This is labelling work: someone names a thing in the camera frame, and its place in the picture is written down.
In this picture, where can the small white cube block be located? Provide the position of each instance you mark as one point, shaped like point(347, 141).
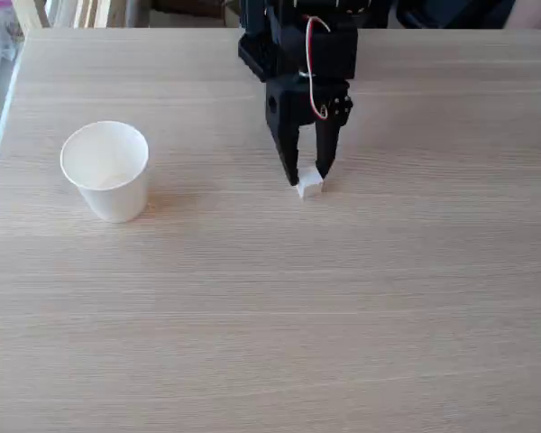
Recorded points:
point(310, 185)

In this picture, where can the white paper cup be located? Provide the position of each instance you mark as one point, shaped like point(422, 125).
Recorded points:
point(110, 180)

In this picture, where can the person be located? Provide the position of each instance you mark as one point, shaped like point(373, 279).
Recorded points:
point(460, 13)

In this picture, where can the clear plastic bag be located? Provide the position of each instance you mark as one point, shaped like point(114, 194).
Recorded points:
point(2, 38)

